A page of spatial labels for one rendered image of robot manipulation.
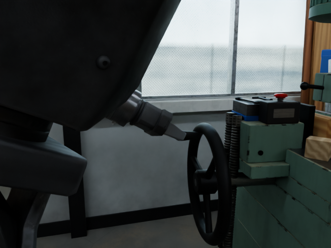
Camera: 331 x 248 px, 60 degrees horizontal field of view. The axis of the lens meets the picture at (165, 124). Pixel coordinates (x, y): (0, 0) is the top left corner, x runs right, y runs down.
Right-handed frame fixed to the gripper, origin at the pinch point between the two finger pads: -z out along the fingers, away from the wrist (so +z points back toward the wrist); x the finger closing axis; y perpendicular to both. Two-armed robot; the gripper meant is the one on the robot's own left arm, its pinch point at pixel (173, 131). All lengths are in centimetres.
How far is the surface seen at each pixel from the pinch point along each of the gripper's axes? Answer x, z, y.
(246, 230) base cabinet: -14.4, -39.1, -14.1
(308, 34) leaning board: -90, -83, 118
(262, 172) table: 9.2, -20.1, -0.3
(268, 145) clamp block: 8.9, -19.1, 6.1
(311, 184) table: 17.1, -26.0, 0.9
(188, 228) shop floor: -119, -74, -33
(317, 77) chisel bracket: 7.5, -25.7, 28.0
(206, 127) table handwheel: 4.9, -5.2, 3.7
